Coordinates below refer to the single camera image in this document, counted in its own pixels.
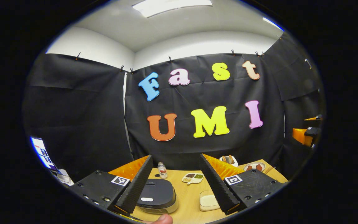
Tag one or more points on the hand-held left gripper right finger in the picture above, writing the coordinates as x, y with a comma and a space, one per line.
216, 186

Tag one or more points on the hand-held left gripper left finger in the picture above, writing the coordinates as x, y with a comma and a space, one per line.
138, 183

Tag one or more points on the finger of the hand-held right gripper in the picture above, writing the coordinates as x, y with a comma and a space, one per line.
315, 118
300, 136

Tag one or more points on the clear box of rice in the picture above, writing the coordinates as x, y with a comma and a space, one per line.
208, 201

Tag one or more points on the black rice cooker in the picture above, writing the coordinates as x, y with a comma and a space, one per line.
157, 191

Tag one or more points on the white divided dish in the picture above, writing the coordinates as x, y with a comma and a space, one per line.
193, 178

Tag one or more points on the small clear bottle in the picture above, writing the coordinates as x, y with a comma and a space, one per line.
162, 171

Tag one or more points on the white toaster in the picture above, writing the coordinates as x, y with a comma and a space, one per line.
233, 164

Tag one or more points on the small round plate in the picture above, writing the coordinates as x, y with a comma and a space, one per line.
254, 163

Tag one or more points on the white side table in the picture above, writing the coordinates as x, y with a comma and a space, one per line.
64, 179

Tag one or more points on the black backdrop cloth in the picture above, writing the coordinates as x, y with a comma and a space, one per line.
89, 109

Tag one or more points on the computer monitor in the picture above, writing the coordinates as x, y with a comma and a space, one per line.
43, 154

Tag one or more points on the ceiling light panel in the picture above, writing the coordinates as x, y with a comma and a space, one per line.
272, 23
169, 6

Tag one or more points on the row of black cloth clips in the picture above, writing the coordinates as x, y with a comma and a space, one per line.
170, 59

